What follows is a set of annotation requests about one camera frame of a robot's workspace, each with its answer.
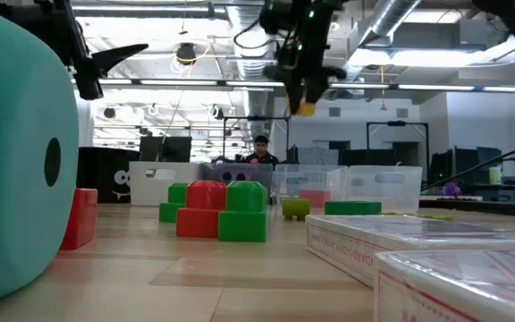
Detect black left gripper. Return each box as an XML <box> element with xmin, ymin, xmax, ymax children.
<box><xmin>38</xmin><ymin>0</ymin><xmax>149</xmax><ymax>101</ymax></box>

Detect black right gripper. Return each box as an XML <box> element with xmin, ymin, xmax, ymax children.
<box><xmin>259</xmin><ymin>0</ymin><xmax>348</xmax><ymax>115</ymax></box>

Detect orange studded plate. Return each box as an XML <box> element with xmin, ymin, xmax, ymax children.
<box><xmin>296</xmin><ymin>102</ymin><xmax>317</xmax><ymax>118</ymax></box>

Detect small red studded brick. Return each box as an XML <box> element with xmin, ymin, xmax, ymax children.
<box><xmin>298</xmin><ymin>189</ymin><xmax>333</xmax><ymax>209</ymax></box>

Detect yellow-green bowl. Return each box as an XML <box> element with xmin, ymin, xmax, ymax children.
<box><xmin>281</xmin><ymin>198</ymin><xmax>312</xmax><ymax>222</ymax></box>

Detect wide green toy block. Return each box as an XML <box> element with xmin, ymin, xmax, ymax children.
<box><xmin>324</xmin><ymin>200</ymin><xmax>383</xmax><ymax>216</ymax></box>

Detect long green toy block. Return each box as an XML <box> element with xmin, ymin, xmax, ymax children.
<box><xmin>217</xmin><ymin>179</ymin><xmax>269</xmax><ymax>243</ymax></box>

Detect large red toy block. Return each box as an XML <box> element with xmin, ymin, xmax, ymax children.
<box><xmin>60</xmin><ymin>187</ymin><xmax>99</xmax><ymax>250</ymax></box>

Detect teal plush dice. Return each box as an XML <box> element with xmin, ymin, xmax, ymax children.
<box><xmin>0</xmin><ymin>3</ymin><xmax>80</xmax><ymax>309</ymax></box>

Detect small red toy block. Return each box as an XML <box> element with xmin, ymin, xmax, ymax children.
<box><xmin>175</xmin><ymin>179</ymin><xmax>228</xmax><ymax>239</ymax></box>

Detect person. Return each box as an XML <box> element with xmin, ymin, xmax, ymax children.
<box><xmin>243</xmin><ymin>134</ymin><xmax>281</xmax><ymax>165</ymax></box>

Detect yellow hanging pendant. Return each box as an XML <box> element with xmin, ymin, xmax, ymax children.
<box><xmin>378</xmin><ymin>66</ymin><xmax>388</xmax><ymax>112</ymax></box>

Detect clear plastic bin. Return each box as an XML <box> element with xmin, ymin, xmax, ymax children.
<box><xmin>346</xmin><ymin>165</ymin><xmax>424</xmax><ymax>214</ymax></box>
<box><xmin>274</xmin><ymin>164</ymin><xmax>349</xmax><ymax>211</ymax></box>

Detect smoky grey plastic bin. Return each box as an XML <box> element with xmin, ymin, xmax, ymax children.
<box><xmin>199</xmin><ymin>162</ymin><xmax>274</xmax><ymax>210</ymax></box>

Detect black bucket with face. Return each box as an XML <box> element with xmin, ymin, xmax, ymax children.
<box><xmin>76</xmin><ymin>146</ymin><xmax>142</xmax><ymax>205</ymax></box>

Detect black monitor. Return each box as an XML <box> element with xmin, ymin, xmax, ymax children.
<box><xmin>139</xmin><ymin>135</ymin><xmax>193</xmax><ymax>164</ymax></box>

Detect white plastic bin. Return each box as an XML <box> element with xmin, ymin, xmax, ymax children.
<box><xmin>128</xmin><ymin>160</ymin><xmax>203</xmax><ymax>208</ymax></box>

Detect pink-backed playing card deck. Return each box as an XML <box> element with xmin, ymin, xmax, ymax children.
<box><xmin>304</xmin><ymin>213</ymin><xmax>515</xmax><ymax>289</ymax></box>

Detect dark desk monitor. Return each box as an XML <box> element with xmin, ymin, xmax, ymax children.
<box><xmin>431</xmin><ymin>146</ymin><xmax>504</xmax><ymax>184</ymax></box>

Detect lime green studded plate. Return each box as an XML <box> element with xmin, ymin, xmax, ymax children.
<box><xmin>380</xmin><ymin>211</ymin><xmax>455</xmax><ymax>223</ymax></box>

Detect red-backed playing card deck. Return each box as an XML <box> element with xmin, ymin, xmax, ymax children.
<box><xmin>372</xmin><ymin>248</ymin><xmax>515</xmax><ymax>322</ymax></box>

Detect silver round air duct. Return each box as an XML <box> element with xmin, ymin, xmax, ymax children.
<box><xmin>225</xmin><ymin>0</ymin><xmax>279</xmax><ymax>140</ymax></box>

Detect black ceiling cord reel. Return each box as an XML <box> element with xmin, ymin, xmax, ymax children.
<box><xmin>175</xmin><ymin>42</ymin><xmax>198</xmax><ymax>66</ymax></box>

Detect silver slanted air duct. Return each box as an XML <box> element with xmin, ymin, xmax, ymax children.
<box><xmin>342</xmin><ymin>0</ymin><xmax>422</xmax><ymax>84</ymax></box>

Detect black aluminium table frame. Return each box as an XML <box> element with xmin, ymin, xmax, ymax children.
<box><xmin>418</xmin><ymin>136</ymin><xmax>515</xmax><ymax>219</ymax></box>

